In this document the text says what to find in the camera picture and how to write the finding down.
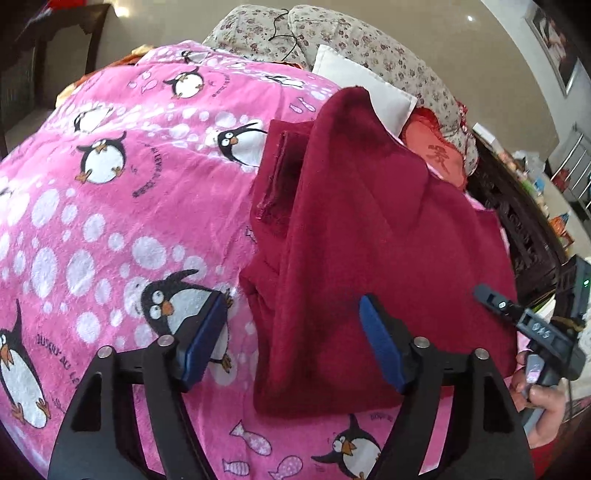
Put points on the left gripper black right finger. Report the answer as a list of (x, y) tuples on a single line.
[(457, 419)]

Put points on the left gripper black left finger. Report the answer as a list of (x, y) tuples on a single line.
[(99, 437)]

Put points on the dark red fleece sweater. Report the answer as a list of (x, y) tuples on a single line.
[(340, 209)]

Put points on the red sleeve right forearm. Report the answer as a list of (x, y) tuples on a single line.
[(562, 459)]

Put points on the person's right hand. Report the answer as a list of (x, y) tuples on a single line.
[(551, 400)]

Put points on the dark carved wooden headboard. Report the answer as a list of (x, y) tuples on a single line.
[(535, 250)]

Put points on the metal chair backrest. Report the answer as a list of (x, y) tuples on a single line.
[(570, 167)]

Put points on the pink penguin blanket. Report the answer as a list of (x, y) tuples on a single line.
[(119, 217)]

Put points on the red heart cushion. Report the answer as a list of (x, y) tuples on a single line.
[(422, 135)]

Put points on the white pillow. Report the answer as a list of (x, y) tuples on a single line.
[(392, 105)]

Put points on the orange yellow patterned cloth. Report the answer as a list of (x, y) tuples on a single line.
[(129, 60)]

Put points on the floral grey quilt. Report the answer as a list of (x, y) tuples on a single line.
[(268, 34)]

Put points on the dark wooden side table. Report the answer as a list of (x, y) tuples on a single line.
[(26, 29)]

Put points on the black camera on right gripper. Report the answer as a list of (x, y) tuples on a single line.
[(573, 290)]

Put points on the framed wall photo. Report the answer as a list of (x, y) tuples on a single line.
[(555, 45)]

